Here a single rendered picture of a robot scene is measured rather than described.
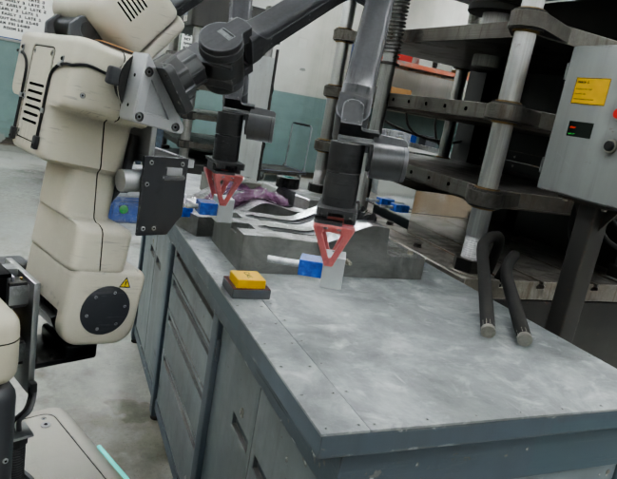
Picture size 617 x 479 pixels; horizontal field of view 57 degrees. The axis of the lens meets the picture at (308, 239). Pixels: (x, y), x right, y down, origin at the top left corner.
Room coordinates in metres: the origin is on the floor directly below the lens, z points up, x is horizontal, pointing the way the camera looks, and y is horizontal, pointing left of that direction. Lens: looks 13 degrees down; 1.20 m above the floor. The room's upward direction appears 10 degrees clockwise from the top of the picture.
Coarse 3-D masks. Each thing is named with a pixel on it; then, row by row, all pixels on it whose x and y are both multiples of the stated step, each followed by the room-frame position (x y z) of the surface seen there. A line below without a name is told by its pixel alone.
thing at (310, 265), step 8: (272, 256) 0.94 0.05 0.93; (304, 256) 0.94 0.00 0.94; (312, 256) 0.95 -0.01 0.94; (320, 256) 0.96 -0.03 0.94; (328, 256) 0.92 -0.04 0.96; (344, 256) 0.93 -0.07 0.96; (288, 264) 0.94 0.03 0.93; (296, 264) 0.94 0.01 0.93; (304, 264) 0.92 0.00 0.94; (312, 264) 0.92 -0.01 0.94; (320, 264) 0.92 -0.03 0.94; (336, 264) 0.91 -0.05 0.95; (344, 264) 0.91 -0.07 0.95; (304, 272) 0.92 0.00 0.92; (312, 272) 0.92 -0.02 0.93; (320, 272) 0.92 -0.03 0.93; (328, 272) 0.91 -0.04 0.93; (336, 272) 0.91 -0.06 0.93; (320, 280) 0.92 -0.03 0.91; (328, 280) 0.91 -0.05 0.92; (336, 280) 0.91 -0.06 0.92; (336, 288) 0.91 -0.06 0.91
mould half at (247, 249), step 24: (264, 216) 1.50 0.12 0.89; (288, 216) 1.56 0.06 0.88; (216, 240) 1.43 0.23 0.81; (240, 240) 1.26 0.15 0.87; (264, 240) 1.26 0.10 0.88; (288, 240) 1.29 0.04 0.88; (312, 240) 1.32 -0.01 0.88; (336, 240) 1.34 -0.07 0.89; (360, 240) 1.37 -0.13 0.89; (384, 240) 1.39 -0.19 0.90; (240, 264) 1.24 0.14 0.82; (264, 264) 1.27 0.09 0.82; (360, 264) 1.37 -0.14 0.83; (384, 264) 1.40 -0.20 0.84; (408, 264) 1.43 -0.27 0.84
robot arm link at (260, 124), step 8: (232, 96) 1.28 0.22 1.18; (240, 96) 1.28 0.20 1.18; (224, 104) 1.29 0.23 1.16; (232, 104) 1.28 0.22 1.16; (240, 104) 1.28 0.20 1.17; (248, 104) 1.29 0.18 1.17; (256, 112) 1.29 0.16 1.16; (264, 112) 1.29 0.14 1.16; (272, 112) 1.29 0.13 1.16; (248, 120) 1.26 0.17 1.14; (256, 120) 1.26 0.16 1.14; (264, 120) 1.26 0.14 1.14; (272, 120) 1.27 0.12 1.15; (248, 128) 1.25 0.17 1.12; (256, 128) 1.25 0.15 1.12; (264, 128) 1.25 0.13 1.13; (272, 128) 1.26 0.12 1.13; (248, 136) 1.26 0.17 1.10; (256, 136) 1.26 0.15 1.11; (264, 136) 1.26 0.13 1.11; (272, 136) 1.26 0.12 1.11
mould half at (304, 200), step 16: (208, 192) 1.76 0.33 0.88; (240, 192) 1.73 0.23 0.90; (304, 192) 1.88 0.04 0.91; (240, 208) 1.61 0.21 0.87; (256, 208) 1.61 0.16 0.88; (272, 208) 1.65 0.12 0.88; (288, 208) 1.74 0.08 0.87; (304, 208) 1.75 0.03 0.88; (176, 224) 1.57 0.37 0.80; (192, 224) 1.51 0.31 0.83; (208, 224) 1.51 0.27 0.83
